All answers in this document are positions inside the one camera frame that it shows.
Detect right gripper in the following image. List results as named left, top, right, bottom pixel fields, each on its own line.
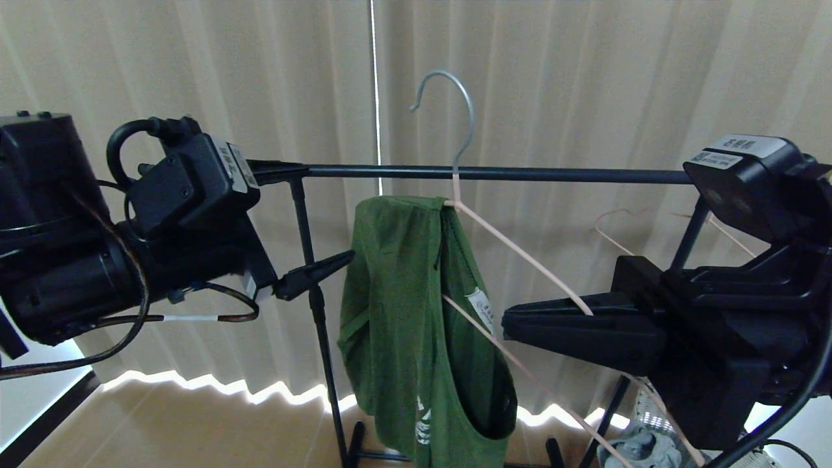
left=502, top=255, right=832, bottom=450

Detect beige curtain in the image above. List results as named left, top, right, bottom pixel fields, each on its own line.
left=0, top=0, right=832, bottom=423

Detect black cable with white tag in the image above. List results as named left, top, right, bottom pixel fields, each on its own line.
left=91, top=281, right=261, bottom=326

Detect black clothes rack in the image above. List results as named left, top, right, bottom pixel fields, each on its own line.
left=286, top=162, right=710, bottom=468

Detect white laundry basket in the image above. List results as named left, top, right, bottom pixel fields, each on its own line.
left=595, top=387, right=823, bottom=468

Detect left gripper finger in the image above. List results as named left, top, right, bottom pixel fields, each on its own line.
left=273, top=250, right=357, bottom=302
left=247, top=159, right=310, bottom=188

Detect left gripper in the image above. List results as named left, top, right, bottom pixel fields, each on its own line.
left=10, top=213, right=281, bottom=346

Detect pale grey shorts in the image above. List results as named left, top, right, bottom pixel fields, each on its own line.
left=598, top=426, right=683, bottom=468

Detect pink clothes hanger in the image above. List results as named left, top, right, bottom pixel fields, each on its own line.
left=595, top=207, right=758, bottom=259
left=409, top=70, right=709, bottom=468

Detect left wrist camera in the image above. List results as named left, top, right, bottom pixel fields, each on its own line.
left=127, top=116, right=262, bottom=238

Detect green long-sleeved shirt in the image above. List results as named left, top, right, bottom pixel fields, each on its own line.
left=337, top=195, right=519, bottom=468

